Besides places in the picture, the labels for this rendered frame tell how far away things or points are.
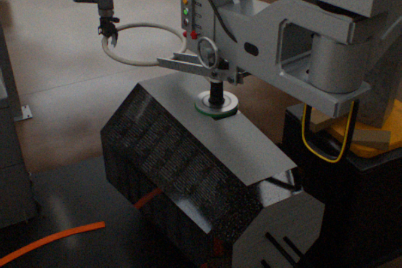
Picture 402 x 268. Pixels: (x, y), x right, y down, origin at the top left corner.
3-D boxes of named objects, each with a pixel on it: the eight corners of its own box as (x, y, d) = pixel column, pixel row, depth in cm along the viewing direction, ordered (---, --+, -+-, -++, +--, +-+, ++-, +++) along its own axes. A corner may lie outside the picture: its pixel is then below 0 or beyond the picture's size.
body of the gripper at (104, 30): (98, 36, 281) (96, 17, 274) (105, 30, 287) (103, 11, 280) (109, 38, 279) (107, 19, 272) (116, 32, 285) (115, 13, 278)
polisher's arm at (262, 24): (365, 126, 184) (392, 2, 158) (325, 149, 173) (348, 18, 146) (236, 58, 233) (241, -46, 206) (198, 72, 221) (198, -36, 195)
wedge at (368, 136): (389, 139, 229) (391, 130, 226) (387, 151, 221) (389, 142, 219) (346, 130, 235) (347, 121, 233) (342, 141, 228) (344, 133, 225)
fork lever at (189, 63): (267, 73, 218) (266, 63, 216) (235, 87, 208) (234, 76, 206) (181, 58, 272) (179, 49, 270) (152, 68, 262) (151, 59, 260)
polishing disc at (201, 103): (230, 89, 253) (230, 87, 252) (243, 110, 235) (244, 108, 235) (190, 95, 248) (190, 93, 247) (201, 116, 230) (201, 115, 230)
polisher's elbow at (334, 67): (319, 64, 187) (326, 16, 176) (368, 78, 178) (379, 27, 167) (298, 84, 174) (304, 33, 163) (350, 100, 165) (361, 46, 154)
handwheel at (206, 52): (233, 70, 210) (235, 37, 201) (215, 76, 204) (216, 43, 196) (212, 57, 219) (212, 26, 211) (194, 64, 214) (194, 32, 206)
